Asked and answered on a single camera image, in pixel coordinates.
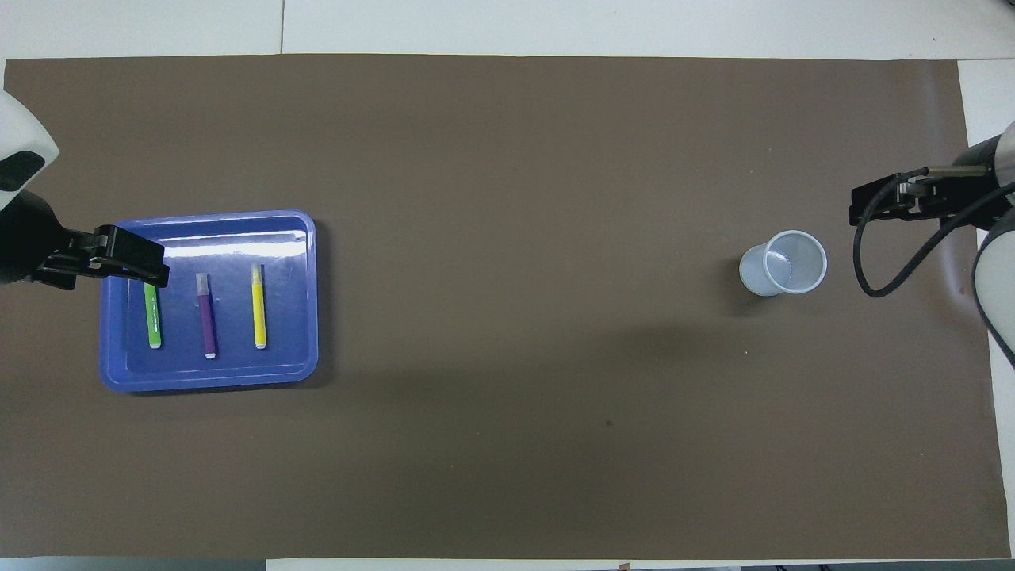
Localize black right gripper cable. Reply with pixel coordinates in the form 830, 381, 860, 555
853, 165, 1015, 299

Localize green marker pen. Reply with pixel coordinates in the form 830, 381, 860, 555
144, 282, 164, 350

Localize yellow marker pen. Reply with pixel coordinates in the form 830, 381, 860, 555
251, 263, 268, 350

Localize purple marker pen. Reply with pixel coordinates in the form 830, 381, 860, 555
195, 273, 218, 360

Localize blue plastic tray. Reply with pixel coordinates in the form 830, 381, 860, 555
98, 209, 320, 394

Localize translucent plastic cup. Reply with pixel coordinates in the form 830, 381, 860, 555
739, 230, 829, 297

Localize brown table mat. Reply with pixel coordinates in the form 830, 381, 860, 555
0, 54, 1012, 560

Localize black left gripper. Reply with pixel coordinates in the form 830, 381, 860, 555
0, 190, 170, 291

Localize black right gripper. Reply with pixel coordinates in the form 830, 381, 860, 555
850, 171, 1004, 232

